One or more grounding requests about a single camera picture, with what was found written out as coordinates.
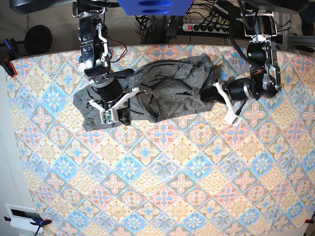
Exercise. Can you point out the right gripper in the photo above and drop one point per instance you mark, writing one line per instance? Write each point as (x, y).
(113, 105)

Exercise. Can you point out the grey t-shirt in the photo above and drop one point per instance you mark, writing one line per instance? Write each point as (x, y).
(168, 89)

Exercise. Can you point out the red blue table clamp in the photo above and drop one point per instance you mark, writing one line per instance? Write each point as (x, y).
(13, 53)

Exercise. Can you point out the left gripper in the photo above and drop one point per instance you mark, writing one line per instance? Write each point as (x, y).
(234, 94)

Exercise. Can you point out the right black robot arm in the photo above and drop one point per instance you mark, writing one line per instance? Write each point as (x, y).
(95, 59)

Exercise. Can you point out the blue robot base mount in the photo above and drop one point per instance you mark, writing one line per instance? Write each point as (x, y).
(155, 7)

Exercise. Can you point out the black round stool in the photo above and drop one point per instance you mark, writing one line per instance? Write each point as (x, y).
(38, 40)

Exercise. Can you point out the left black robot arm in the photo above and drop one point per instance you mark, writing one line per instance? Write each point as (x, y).
(261, 55)

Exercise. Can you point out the white wall outlet box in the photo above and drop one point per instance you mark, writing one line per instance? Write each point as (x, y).
(23, 212)

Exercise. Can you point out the orange blue corner clamp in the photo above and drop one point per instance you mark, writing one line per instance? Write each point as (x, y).
(39, 223)

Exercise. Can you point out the black power strip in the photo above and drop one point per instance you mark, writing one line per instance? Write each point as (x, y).
(205, 28)

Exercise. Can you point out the patterned colourful tablecloth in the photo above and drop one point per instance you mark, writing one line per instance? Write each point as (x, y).
(187, 176)

